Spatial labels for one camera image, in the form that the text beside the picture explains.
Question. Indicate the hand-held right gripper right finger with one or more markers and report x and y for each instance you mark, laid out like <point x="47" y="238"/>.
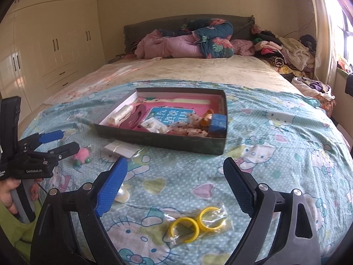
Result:
<point x="240" y="187"/>

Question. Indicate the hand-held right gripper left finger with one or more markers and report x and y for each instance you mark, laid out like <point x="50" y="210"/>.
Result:
<point x="110" y="187"/>

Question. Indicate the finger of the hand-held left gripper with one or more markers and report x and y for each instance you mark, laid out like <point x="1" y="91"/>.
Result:
<point x="52" y="136"/>
<point x="66" y="149"/>

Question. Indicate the yellow rings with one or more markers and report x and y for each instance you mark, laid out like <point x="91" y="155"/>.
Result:
<point x="198" y="223"/>

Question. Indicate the white hair claw clip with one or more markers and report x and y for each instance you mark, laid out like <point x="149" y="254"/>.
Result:
<point x="119" y="115"/>

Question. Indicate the small blue box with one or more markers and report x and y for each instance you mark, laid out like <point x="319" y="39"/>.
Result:
<point x="219" y="124"/>

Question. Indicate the dark cardboard box pink lining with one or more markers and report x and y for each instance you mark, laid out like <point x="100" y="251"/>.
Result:
<point x="165" y="143"/>

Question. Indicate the dark red hair clip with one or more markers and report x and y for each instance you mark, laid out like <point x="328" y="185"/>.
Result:
<point x="138" y="117"/>

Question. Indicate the small bag of earrings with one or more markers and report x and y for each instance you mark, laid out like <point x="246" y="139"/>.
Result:
<point x="153" y="124"/>

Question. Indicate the beige spotted scrunchie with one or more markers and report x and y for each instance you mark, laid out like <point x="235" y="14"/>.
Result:
<point x="187" y="127"/>

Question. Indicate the person's left hand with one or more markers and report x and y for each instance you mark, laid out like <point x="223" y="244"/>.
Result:
<point x="8" y="196"/>

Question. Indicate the pearly white ornament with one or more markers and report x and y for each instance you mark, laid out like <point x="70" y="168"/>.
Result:
<point x="123" y="194"/>

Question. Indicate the white card in plastic sleeve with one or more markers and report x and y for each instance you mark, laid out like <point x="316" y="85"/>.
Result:
<point x="121" y="149"/>

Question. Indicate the cartoon cat printed blanket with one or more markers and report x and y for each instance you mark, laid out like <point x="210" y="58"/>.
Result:
<point x="193" y="176"/>

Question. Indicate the yellow-green garment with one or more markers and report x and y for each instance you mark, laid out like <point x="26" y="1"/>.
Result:
<point x="16" y="234"/>

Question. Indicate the blue printed card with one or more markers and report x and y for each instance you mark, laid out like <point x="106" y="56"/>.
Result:
<point x="165" y="116"/>

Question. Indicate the cream wardrobe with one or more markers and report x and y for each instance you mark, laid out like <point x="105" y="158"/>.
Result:
<point x="49" y="38"/>

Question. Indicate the basket of clothes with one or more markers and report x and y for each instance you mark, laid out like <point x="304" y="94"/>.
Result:
<point x="314" y="88"/>

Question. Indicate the beige bedspread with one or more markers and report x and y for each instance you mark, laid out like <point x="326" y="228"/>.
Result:
<point x="193" y="71"/>

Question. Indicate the pink floral cloth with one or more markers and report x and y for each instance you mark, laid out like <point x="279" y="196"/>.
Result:
<point x="242" y="47"/>

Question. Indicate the pink and floral bedding roll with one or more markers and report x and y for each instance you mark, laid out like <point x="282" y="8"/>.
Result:
<point x="143" y="24"/>

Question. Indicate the pile of clothes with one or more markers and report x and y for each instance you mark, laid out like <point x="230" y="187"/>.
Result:
<point x="286" y="49"/>

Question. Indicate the pink quilt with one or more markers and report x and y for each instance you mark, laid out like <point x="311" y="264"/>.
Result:
<point x="171" y="47"/>

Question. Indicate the dark garment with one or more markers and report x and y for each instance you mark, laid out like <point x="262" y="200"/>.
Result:
<point x="349" y="84"/>

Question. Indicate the dark floral quilt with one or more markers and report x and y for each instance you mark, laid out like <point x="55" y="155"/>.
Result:
<point x="217" y="37"/>

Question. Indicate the colourful items on sill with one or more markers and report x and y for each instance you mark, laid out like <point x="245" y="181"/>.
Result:
<point x="343" y="65"/>

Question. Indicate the cream curtain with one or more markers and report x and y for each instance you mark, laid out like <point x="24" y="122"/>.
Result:
<point x="324" y="33"/>

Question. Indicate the window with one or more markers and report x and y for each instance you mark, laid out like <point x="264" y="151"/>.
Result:
<point x="344" y="19"/>

